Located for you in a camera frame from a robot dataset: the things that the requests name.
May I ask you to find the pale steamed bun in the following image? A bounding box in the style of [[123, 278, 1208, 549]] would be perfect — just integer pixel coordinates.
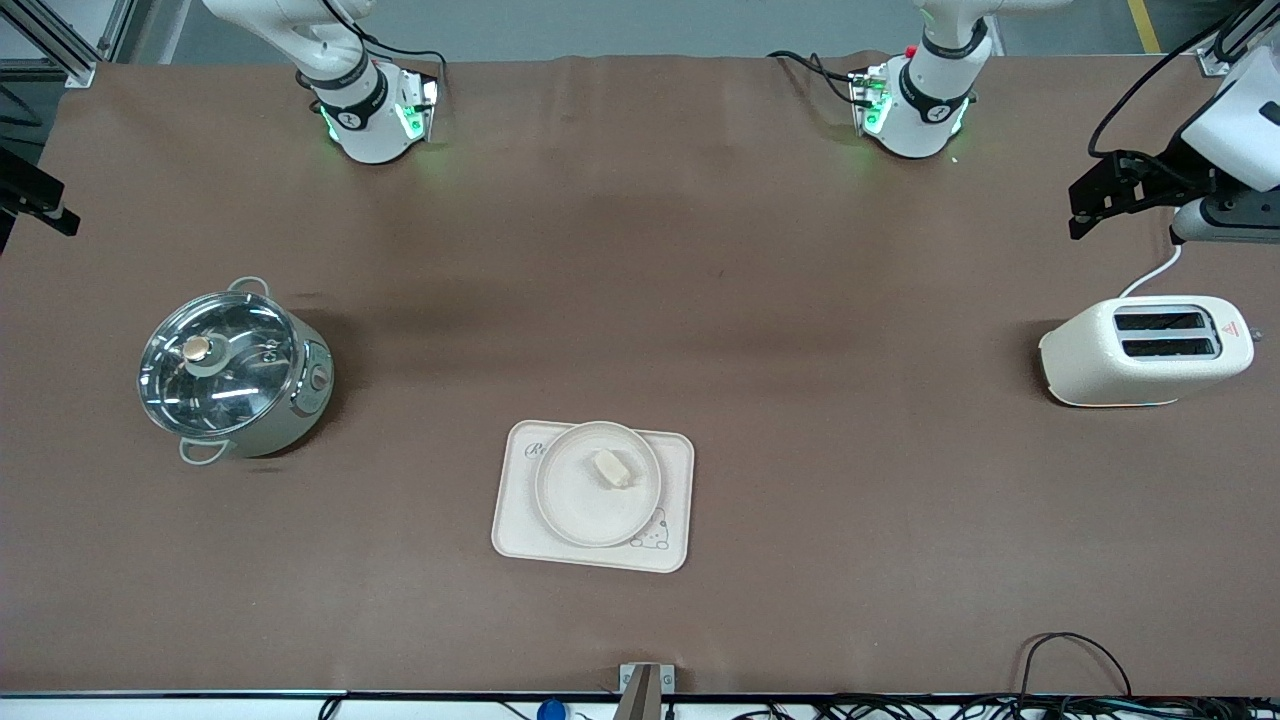
[[592, 449, 641, 492]]

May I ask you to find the cream round plate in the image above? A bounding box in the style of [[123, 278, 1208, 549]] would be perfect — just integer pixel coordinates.
[[534, 421, 663, 549]]

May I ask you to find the cream two-slot toaster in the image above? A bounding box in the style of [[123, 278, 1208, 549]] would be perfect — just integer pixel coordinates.
[[1038, 295, 1256, 408]]

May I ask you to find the glass pot lid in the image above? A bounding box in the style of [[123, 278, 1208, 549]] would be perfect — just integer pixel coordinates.
[[138, 290, 301, 438]]

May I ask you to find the steel electric cooking pot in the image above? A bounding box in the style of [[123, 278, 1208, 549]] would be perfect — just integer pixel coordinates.
[[137, 277, 335, 467]]

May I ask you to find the brown table cover mat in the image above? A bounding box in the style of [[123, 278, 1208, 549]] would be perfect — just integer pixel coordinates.
[[0, 52, 1280, 698]]

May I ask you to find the cream rabbit print tray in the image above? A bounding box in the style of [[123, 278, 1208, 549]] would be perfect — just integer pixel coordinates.
[[491, 419, 696, 574]]

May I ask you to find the white toaster power cable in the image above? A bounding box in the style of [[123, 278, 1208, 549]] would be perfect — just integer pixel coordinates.
[[1118, 243, 1184, 299]]

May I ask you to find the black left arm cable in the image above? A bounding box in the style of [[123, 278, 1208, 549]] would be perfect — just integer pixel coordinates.
[[1088, 0, 1256, 161]]

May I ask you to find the aluminium frame profile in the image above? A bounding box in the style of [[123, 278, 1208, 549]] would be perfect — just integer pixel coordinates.
[[0, 0, 136, 89], [1195, 0, 1280, 78]]

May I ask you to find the black arm base cable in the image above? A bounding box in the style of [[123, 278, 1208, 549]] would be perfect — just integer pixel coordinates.
[[768, 50, 871, 106], [320, 0, 448, 101]]

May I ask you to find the black looped cable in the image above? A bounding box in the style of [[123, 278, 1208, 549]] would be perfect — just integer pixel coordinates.
[[1018, 632, 1134, 701]]

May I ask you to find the black cable bundle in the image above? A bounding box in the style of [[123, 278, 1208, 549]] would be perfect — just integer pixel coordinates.
[[740, 695, 1280, 720]]

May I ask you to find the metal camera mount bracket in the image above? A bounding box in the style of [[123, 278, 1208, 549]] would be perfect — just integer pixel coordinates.
[[615, 662, 676, 720]]

